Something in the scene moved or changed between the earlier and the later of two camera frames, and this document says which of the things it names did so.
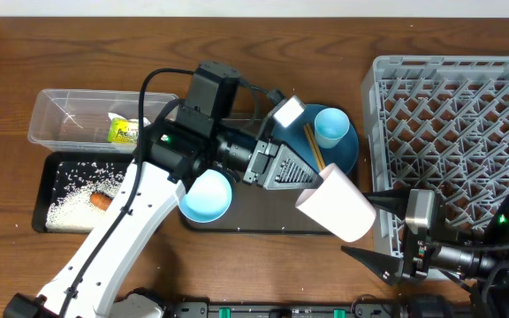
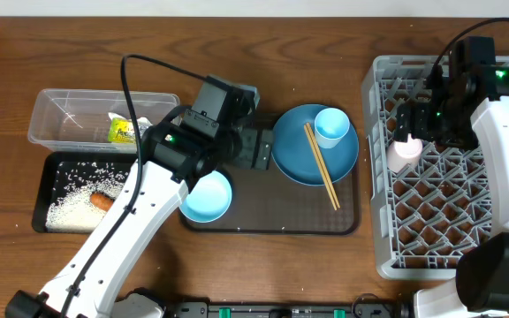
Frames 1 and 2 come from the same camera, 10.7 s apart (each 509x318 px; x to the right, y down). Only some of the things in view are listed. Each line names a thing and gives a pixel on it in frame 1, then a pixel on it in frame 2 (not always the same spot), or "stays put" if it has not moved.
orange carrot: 101,200 stays put
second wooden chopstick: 315,144 stays put
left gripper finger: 290,170 → 263,155
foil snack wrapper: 121,131 stays put
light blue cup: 330,125 stays put
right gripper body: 415,253 → 448,129
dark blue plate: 294,137 stays put
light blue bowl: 208,199 stays put
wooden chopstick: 309,139 stays put
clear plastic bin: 93,121 stays put
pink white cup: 338,204 → 402,154
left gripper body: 258,160 → 225,129
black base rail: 356,310 stays put
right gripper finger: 387,268 → 403,121
